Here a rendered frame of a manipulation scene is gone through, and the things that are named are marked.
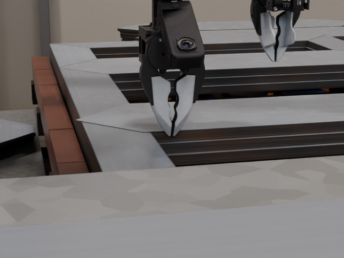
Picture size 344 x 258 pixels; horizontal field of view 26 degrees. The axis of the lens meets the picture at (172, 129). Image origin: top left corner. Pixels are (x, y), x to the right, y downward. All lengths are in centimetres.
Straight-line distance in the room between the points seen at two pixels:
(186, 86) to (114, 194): 77
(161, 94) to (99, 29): 274
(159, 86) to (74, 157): 16
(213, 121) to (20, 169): 52
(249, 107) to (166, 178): 93
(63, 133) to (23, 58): 261
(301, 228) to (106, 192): 11
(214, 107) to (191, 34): 26
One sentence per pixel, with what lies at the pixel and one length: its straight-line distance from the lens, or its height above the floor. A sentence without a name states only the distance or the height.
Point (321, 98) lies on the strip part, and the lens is 130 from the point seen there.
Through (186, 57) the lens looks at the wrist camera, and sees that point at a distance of 94.
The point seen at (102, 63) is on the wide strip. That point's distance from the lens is 161.
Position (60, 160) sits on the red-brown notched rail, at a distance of 106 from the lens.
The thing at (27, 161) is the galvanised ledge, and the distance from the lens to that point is 156.
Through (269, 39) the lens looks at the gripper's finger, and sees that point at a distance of 134.
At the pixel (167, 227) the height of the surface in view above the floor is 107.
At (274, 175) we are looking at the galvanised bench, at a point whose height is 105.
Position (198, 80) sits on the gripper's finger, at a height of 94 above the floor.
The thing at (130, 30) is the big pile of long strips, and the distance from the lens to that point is 223.
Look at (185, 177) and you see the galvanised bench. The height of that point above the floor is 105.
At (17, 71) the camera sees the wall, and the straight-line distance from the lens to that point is 382.
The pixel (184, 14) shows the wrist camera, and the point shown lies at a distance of 100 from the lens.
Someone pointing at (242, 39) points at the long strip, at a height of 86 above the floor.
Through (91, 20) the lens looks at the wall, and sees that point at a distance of 376.
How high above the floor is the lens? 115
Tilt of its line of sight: 15 degrees down
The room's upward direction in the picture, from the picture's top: straight up
